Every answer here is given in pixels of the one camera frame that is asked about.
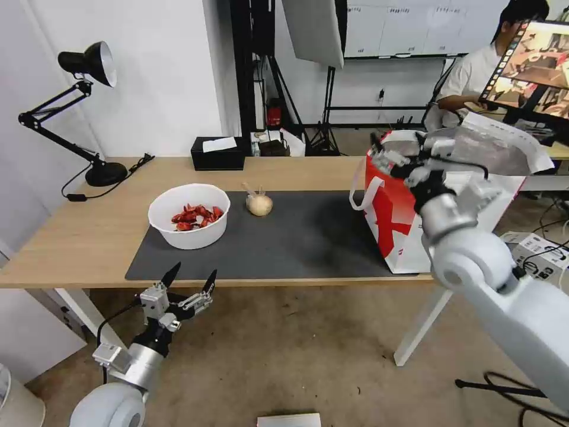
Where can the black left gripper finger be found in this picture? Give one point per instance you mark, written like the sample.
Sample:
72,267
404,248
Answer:
171,275
209,287

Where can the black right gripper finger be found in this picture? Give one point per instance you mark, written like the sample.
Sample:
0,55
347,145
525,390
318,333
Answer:
420,143
391,160

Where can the red white takeout bag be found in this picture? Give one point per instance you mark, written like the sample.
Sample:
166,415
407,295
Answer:
391,222

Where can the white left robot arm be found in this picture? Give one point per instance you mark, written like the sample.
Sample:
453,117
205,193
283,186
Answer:
133,369

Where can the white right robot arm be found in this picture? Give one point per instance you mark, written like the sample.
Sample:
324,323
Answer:
480,262

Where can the beige crumpled trash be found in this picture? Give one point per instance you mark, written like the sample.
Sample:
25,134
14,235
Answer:
259,205

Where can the white plastic bowl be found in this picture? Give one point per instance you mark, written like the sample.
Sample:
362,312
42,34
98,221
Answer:
191,235

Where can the red crayfish shell scraps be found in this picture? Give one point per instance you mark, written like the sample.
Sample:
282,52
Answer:
198,216

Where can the white table leg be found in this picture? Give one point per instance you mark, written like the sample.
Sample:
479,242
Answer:
422,324
84,311

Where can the black light stand tripod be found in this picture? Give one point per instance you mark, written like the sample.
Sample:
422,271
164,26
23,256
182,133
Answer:
329,115

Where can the person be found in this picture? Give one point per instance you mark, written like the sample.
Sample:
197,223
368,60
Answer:
466,75

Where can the dark grey table mat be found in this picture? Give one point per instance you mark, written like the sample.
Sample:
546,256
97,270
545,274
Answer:
284,240

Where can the white whiteboard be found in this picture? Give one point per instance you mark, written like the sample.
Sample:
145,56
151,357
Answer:
400,26

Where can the box of assorted items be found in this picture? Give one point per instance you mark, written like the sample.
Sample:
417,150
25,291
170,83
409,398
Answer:
273,144

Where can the black desk lamp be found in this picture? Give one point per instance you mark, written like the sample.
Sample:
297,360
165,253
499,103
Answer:
104,173

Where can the black tissue box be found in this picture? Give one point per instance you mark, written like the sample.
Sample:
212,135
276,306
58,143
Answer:
218,160

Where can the red canister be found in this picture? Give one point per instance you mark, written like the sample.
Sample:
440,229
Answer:
274,114

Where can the white cabinet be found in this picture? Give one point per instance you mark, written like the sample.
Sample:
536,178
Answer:
31,329

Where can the white printed cardboard box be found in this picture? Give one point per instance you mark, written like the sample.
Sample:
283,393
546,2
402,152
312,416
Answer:
540,255

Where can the black computer monitor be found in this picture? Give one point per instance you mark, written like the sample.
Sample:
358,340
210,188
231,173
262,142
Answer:
529,66

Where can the white tissue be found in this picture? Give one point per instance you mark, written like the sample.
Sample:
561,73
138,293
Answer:
219,143

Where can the white photo softbox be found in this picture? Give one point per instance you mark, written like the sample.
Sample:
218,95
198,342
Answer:
315,31

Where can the white round bin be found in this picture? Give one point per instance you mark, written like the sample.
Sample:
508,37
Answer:
18,400

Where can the robot front shell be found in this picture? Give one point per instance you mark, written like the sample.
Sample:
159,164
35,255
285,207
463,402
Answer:
289,420

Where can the black metal rack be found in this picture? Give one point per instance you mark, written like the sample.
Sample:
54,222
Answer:
246,66

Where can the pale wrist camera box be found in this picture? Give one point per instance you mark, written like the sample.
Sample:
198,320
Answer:
154,302
440,147

